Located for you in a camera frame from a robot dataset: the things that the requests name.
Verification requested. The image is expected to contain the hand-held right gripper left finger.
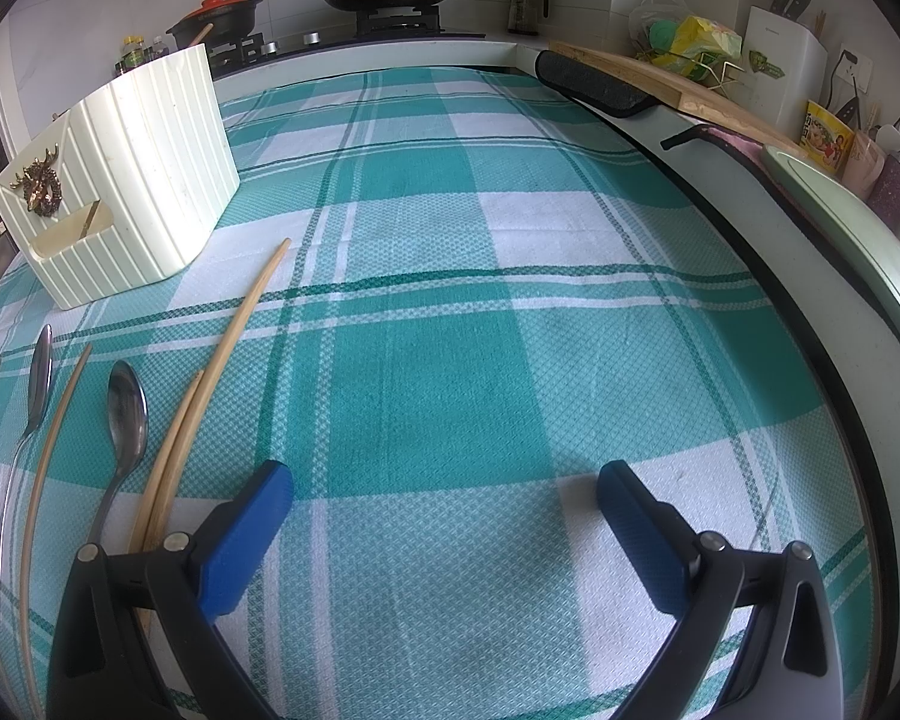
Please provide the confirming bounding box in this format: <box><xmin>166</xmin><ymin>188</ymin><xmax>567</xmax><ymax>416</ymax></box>
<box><xmin>45</xmin><ymin>459</ymin><xmax>295</xmax><ymax>720</ymax></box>

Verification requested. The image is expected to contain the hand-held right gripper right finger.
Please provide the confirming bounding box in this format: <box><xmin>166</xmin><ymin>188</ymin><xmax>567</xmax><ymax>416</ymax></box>
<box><xmin>596</xmin><ymin>459</ymin><xmax>848</xmax><ymax>720</ymax></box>

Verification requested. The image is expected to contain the metal spoon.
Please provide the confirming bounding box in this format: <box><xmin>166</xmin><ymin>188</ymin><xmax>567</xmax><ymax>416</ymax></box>
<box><xmin>0</xmin><ymin>324</ymin><xmax>55</xmax><ymax>627</ymax></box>
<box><xmin>82</xmin><ymin>360</ymin><xmax>149</xmax><ymax>550</ymax></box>

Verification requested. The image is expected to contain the white ribbed utensil holder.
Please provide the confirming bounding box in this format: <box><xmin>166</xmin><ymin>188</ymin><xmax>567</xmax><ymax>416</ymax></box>
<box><xmin>0</xmin><ymin>43</ymin><xmax>242</xmax><ymax>311</ymax></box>

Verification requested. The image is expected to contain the teal white checked tablecloth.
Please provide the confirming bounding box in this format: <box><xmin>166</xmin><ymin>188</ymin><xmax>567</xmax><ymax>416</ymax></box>
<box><xmin>0</xmin><ymin>66</ymin><xmax>871</xmax><ymax>720</ymax></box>

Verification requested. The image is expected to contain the pale green tray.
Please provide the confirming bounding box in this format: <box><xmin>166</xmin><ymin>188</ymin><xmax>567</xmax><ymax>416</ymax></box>
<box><xmin>761</xmin><ymin>144</ymin><xmax>900</xmax><ymax>361</ymax></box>

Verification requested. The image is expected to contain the pink mat with black trim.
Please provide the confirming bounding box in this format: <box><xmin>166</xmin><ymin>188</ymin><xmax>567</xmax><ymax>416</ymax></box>
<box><xmin>660</xmin><ymin>124</ymin><xmax>796</xmax><ymax>181</ymax></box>

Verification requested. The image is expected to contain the purple glitter bottle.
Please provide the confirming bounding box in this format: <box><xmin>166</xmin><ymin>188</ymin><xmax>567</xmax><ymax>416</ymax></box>
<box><xmin>866</xmin><ymin>139</ymin><xmax>900</xmax><ymax>230</ymax></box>

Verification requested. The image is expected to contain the pink cup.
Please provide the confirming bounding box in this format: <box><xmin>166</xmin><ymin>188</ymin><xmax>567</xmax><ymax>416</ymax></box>
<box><xmin>844</xmin><ymin>127</ymin><xmax>886</xmax><ymax>200</ymax></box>

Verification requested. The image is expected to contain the wooden cutting board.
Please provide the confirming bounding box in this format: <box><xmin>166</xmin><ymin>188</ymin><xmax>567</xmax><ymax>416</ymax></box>
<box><xmin>549</xmin><ymin>40</ymin><xmax>811</xmax><ymax>158</ymax></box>

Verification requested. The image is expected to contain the yellow instant noodle cup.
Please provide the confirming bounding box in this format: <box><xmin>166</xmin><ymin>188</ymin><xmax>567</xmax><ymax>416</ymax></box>
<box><xmin>801</xmin><ymin>100</ymin><xmax>856</xmax><ymax>179</ymax></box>

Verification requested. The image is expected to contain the white knife block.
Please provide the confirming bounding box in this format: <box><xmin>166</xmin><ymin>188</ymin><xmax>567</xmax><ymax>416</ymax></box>
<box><xmin>741</xmin><ymin>6</ymin><xmax>828</xmax><ymax>132</ymax></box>

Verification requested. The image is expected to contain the yellow green bag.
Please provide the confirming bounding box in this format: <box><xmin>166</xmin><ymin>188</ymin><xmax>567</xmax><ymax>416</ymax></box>
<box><xmin>671</xmin><ymin>15</ymin><xmax>743</xmax><ymax>83</ymax></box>

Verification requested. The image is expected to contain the black pot with red lid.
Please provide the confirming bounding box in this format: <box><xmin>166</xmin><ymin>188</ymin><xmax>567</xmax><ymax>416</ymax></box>
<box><xmin>166</xmin><ymin>0</ymin><xmax>265</xmax><ymax>42</ymax></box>

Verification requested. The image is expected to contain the white plastic bag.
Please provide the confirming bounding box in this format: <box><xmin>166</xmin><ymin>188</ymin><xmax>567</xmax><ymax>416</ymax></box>
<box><xmin>630</xmin><ymin>0</ymin><xmax>691</xmax><ymax>46</ymax></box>

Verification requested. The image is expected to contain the black gas stove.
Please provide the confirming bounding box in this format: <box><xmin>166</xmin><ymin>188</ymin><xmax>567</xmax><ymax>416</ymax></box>
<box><xmin>206</xmin><ymin>4</ymin><xmax>488</xmax><ymax>76</ymax></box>

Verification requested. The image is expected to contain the metal wire rack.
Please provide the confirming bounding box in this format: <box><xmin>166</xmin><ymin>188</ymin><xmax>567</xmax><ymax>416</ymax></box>
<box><xmin>637</xmin><ymin>45</ymin><xmax>747</xmax><ymax>91</ymax></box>

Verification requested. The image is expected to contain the white wall socket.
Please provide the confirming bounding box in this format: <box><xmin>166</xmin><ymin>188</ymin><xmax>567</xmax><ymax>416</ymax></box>
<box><xmin>832</xmin><ymin>45</ymin><xmax>878</xmax><ymax>102</ymax></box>

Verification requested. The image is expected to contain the glass jar with black handle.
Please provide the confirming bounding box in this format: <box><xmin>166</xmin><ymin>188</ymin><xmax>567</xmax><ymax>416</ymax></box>
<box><xmin>508</xmin><ymin>0</ymin><xmax>550</xmax><ymax>36</ymax></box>

